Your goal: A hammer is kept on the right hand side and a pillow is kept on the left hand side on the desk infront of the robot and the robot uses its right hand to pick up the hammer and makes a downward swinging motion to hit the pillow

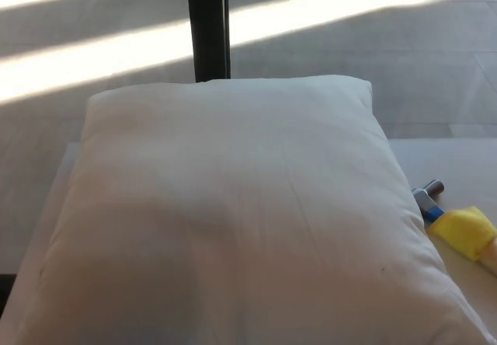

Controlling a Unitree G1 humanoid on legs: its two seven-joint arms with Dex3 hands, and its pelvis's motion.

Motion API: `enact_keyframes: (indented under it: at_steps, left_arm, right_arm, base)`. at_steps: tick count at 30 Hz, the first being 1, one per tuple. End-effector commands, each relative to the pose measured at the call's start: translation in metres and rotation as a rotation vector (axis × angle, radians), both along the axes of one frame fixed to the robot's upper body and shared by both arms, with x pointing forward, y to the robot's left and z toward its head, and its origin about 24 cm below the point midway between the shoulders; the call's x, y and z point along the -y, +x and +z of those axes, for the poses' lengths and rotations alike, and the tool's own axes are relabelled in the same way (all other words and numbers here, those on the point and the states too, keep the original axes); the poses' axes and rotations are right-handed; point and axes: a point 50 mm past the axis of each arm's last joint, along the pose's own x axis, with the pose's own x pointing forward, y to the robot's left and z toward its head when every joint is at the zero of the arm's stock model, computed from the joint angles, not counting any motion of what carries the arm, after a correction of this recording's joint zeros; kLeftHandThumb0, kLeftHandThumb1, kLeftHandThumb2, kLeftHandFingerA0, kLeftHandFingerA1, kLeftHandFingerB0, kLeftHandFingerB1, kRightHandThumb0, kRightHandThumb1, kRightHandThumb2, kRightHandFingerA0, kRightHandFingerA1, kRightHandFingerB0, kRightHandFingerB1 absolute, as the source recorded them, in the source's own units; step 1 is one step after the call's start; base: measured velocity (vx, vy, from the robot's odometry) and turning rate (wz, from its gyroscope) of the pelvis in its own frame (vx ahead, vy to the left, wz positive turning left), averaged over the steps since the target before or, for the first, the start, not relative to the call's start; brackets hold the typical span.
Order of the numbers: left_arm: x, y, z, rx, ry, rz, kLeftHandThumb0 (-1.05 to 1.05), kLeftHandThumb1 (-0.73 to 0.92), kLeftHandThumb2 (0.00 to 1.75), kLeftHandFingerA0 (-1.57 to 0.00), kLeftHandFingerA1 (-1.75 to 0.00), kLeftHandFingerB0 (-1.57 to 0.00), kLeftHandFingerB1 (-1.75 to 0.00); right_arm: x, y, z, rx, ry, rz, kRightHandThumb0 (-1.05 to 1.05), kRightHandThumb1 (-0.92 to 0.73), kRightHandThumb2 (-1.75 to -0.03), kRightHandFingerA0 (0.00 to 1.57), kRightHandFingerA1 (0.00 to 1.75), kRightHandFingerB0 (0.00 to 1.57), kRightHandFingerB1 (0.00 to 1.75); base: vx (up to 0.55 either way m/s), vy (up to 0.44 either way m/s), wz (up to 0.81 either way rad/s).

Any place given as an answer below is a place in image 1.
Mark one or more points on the white square pillow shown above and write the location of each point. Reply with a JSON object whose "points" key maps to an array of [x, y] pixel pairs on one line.
{"points": [[233, 213]]}

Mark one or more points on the black vertical post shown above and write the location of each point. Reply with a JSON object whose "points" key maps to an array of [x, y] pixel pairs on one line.
{"points": [[207, 26]]}

